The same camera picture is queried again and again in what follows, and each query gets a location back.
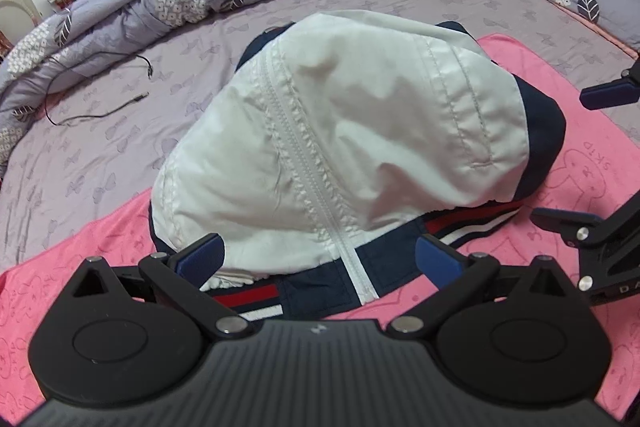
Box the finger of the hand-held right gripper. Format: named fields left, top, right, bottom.
left=579, top=57, right=640, bottom=110
left=530, top=192, right=640, bottom=294

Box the pink printed blanket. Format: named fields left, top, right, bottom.
left=0, top=33, right=640, bottom=427

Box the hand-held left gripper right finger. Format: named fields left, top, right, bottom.
left=386, top=234, right=576, bottom=341

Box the thin black cable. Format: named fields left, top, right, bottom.
left=44, top=52, right=154, bottom=126

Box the bed with lilac sheet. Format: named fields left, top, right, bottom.
left=0, top=0, right=640, bottom=278

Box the white and navy zip jacket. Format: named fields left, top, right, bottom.
left=149, top=8, right=567, bottom=323

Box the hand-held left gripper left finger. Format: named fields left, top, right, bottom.
left=65, top=233, right=257, bottom=341

